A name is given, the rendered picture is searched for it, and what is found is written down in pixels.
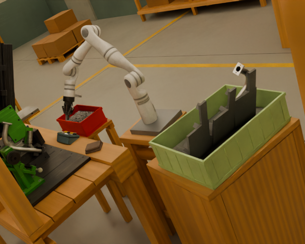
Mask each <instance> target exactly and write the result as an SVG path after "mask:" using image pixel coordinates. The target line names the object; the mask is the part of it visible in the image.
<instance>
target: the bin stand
mask: <svg viewBox="0 0 305 244"><path fill-rule="evenodd" d="M105 128H107V129H106V132H107V134H108V136H109V138H110V140H111V142H112V144H113V145H118V146H122V147H123V145H122V143H121V141H120V139H119V136H118V134H117V132H116V130H115V128H114V124H113V121H112V120H110V119H107V122H106V123H104V124H103V125H102V126H101V127H99V128H98V129H97V130H96V131H94V132H93V133H92V134H91V135H89V136H88V137H84V138H89V139H93V140H97V141H99V140H100V138H99V136H98V134H99V133H100V132H101V131H102V130H104V129H105ZM80 137H83V136H80ZM106 186H107V188H108V190H109V192H110V194H111V195H112V197H113V199H114V201H115V203H116V205H117V207H118V209H119V211H120V213H121V215H122V216H123V218H124V220H125V221H126V222H128V223H129V222H130V221H131V220H132V219H133V218H132V216H131V214H130V212H129V210H128V208H127V206H126V204H125V203H124V201H123V199H122V197H125V196H126V195H127V194H126V192H125V190H124V188H123V186H122V184H121V183H118V182H116V181H113V180H110V181H109V182H108V183H106ZM95 196H96V198H97V200H98V202H99V204H100V205H101V207H102V209H103V211H104V212H106V213H108V212H109V211H110V210H111V208H110V206H109V204H108V202H107V200H106V198H105V197H104V195H103V193H102V191H101V189H100V190H99V191H97V192H96V193H95Z"/></svg>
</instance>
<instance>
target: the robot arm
mask: <svg viewBox="0 0 305 244"><path fill-rule="evenodd" d="M81 35H82V37H83V38H84V39H85V42H84V43H83V44H82V45H81V46H80V47H79V48H78V49H77V50H76V51H75V52H74V54H73V56H72V58H71V59H70V60H69V61H68V62H67V63H66V65H65V66H64V67H63V70H62V71H63V74H64V75H66V76H71V78H70V79H68V80H65V82H64V91H63V101H64V106H62V109H63V113H64V114H65V120H66V121H69V116H70V115H71V114H72V113H73V111H74V109H75V108H74V107H73V102H74V101H75V97H82V95H81V94H75V84H76V80H77V77H78V74H79V69H78V67H77V66H80V65H81V63H82V61H83V59H84V58H85V56H86V54H87V53H88V51H89V50H90V48H91V47H92V46H93V47H94V48H95V49H96V50H97V51H98V52H99V53H100V54H101V55H102V56H103V57H104V58H105V59H106V60H107V62H108V63H110V64H111V65H113V66H116V67H120V68H122V69H125V70H126V71H128V72H129V73H128V74H127V75H125V76H124V82H125V84H126V86H127V88H128V90H129V92H130V94H131V96H132V97H133V100H134V102H135V104H136V106H137V109H138V111H139V113H140V116H141V118H142V120H143V123H144V124H150V123H153V122H155V121H156V120H157V116H158V115H157V113H156V110H155V108H154V105H153V103H151V101H150V98H149V96H148V93H147V91H146V90H145V89H139V90H138V89H137V86H139V85H140V84H142V83H143V82H144V81H145V77H144V75H143V74H142V72H140V71H139V70H138V69H137V68H136V67H135V66H134V65H133V64H131V63H130V62H129V61H128V60H127V59H126V58H125V57H124V56H123V55H122V54H121V53H120V52H119V51H118V50H117V49H116V48H115V47H114V46H113V45H111V44H109V43H108V42H106V41H104V40H102V39H101V38H99V37H100V35H101V30H100V28H99V27H98V26H97V25H86V26H83V27H82V28H81Z"/></svg>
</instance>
